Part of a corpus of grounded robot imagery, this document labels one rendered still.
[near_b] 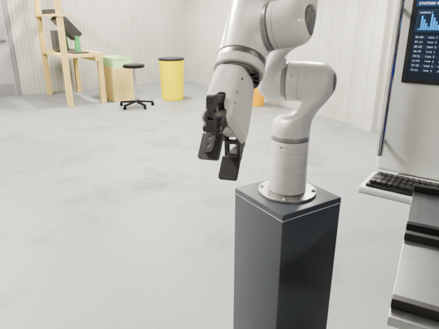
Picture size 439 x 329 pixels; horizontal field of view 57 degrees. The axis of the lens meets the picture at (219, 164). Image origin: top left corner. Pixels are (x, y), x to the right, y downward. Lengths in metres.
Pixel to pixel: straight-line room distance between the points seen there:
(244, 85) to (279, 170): 0.67
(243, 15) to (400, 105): 1.14
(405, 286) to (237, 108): 0.54
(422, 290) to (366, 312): 1.36
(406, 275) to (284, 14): 0.61
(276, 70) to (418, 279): 0.65
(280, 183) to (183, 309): 1.11
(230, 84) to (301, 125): 0.64
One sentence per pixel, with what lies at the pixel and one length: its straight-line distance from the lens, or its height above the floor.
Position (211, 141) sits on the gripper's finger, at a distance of 0.57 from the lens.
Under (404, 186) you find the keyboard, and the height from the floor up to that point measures 0.83.
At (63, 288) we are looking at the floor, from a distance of 2.48.
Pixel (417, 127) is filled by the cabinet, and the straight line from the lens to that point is 1.75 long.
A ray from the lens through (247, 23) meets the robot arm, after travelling 0.68.
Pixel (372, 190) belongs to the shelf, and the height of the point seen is 0.80.
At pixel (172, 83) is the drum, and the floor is 0.32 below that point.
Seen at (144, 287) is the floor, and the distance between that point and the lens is 2.37.
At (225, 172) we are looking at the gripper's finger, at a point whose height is 1.17.
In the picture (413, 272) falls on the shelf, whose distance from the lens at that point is 1.01.
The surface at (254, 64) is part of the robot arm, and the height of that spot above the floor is 1.33.
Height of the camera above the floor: 1.40
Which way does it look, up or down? 20 degrees down
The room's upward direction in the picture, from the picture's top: straight up
